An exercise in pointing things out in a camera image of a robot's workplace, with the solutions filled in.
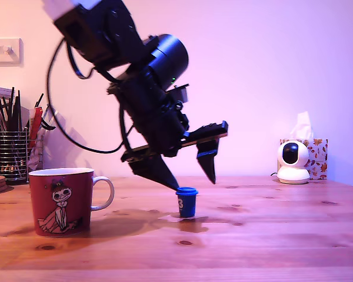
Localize red cartoon figure mug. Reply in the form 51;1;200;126
28;167;115;238

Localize white tissue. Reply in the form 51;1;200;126
290;111;314;140

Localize metal tongs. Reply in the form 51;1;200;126
41;103;58;132

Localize leaf print tissue box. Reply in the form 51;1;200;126
279;139;329;180

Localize crumpled patterned cloth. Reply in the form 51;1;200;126
28;137;45;172

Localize black spatula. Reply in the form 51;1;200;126
12;87;24;133

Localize small white round camera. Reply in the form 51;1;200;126
277;140;311;185

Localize short black looping cable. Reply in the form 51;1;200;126
66;43;94;80

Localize long black looping cable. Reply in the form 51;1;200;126
46;39;131;155

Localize red handled utensil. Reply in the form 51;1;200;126
28;106;44;140

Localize silver wire utensil holder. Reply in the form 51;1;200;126
0;129;45;185

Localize thin black utensil handle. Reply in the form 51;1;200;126
2;97;13;132

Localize white light switch plate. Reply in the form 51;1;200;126
0;37;24;67

